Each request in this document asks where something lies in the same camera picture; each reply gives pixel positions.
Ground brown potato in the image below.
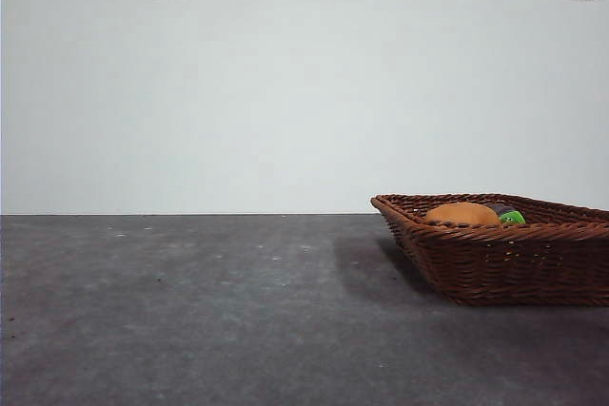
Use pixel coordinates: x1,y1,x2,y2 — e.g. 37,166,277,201
422,203,503,227

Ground purple eggplant with green stem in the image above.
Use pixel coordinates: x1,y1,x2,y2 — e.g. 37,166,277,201
489,203,527,225

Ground brown wicker basket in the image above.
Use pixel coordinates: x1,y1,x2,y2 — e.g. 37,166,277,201
370,193,609,308

